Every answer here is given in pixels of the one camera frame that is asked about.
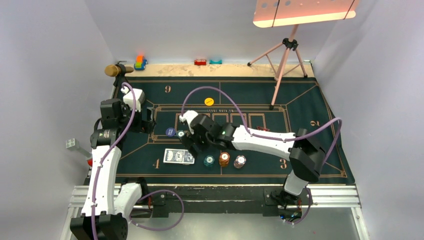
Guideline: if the blue green chip stack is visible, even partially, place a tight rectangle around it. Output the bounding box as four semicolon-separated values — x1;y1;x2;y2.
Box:
203;155;215;168

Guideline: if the orange chip stack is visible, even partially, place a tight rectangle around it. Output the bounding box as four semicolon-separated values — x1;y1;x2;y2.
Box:
218;152;230;167

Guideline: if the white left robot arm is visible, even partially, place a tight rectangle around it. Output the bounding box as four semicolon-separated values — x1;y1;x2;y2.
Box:
70;96;156;240

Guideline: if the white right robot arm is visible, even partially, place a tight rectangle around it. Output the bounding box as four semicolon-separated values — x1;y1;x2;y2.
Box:
179;110;326;204

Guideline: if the purple small blind button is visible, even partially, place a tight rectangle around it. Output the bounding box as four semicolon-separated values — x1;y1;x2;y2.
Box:
165;127;176;137

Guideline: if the yellow dealer button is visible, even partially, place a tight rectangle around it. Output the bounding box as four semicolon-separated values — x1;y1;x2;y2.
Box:
204;97;215;106

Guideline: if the blue playing card deck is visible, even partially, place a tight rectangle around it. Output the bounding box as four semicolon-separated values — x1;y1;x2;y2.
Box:
163;148;195;165

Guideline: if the brown white chip stack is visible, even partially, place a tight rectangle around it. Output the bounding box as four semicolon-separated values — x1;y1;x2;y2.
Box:
233;155;247;169

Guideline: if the red triangle marker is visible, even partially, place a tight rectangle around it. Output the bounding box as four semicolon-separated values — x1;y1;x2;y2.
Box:
256;126;270;132

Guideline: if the gold microphone on stand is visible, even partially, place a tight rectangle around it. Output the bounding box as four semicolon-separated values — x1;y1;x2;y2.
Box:
104;63;134;88

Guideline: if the orange blue toy car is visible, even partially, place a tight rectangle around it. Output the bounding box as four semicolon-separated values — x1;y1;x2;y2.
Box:
133;55;148;71

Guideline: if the red toy block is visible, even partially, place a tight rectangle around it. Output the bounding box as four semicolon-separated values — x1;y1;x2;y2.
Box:
193;59;207;66

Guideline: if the teal toy block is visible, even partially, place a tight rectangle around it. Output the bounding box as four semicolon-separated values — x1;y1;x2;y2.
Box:
209;59;223;65

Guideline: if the dark green poker mat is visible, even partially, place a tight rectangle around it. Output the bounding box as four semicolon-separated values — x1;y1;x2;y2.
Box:
112;76;356;186

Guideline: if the pink music stand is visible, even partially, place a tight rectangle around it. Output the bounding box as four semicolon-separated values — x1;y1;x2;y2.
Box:
247;0;359;110

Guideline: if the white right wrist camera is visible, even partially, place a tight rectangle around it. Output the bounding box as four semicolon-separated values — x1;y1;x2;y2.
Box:
179;110;199;126

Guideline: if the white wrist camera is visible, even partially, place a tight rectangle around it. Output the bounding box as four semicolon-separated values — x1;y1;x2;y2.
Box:
179;110;199;126
122;88;146;112

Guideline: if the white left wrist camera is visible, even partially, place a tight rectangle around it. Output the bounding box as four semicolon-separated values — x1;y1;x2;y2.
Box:
122;88;146;112

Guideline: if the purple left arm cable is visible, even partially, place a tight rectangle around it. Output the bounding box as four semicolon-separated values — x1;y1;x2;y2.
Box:
90;82;185;240

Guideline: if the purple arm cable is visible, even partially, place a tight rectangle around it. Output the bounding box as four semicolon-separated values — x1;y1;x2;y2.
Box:
180;86;343;226
90;82;185;240

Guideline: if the grey lego brick handle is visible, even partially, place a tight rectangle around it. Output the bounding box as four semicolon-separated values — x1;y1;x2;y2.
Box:
65;138;92;160

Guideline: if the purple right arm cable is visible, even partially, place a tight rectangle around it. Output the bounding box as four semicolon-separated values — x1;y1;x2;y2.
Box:
180;86;343;226

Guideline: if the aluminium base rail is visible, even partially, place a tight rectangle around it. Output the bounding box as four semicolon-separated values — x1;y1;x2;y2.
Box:
67;184;362;210

